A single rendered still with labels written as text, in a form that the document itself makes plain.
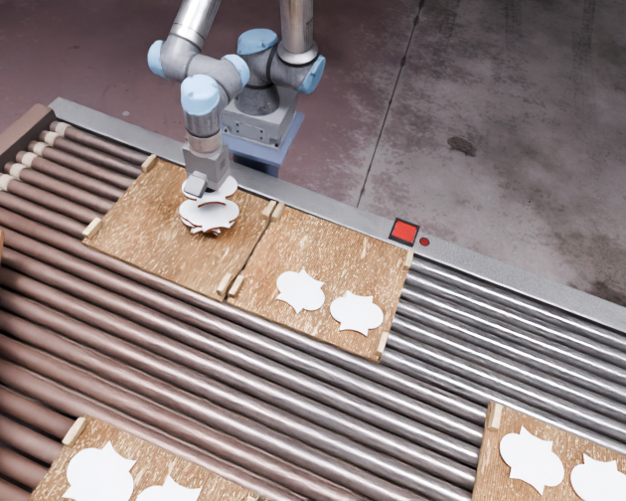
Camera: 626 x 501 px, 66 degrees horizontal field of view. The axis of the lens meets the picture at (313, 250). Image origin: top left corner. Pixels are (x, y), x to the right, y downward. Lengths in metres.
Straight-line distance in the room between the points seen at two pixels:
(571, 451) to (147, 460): 0.94
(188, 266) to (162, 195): 0.26
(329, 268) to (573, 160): 2.46
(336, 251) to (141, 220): 0.54
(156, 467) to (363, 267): 0.69
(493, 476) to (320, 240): 0.71
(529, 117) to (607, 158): 0.55
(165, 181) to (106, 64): 2.16
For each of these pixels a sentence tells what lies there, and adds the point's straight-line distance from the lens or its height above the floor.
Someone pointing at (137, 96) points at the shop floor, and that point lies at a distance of 3.30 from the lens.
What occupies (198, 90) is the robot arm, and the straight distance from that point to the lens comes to 1.03.
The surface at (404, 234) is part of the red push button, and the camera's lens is 1.43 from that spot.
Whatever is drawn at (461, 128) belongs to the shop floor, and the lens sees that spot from 3.36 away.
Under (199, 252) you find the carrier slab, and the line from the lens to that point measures 1.32.
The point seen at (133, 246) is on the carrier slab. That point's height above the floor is 0.94.
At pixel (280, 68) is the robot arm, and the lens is 1.49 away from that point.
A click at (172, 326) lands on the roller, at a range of 1.24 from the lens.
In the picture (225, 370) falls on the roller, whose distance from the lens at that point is 1.19.
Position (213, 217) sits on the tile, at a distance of 1.30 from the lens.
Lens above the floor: 2.03
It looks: 56 degrees down
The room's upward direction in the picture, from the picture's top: 11 degrees clockwise
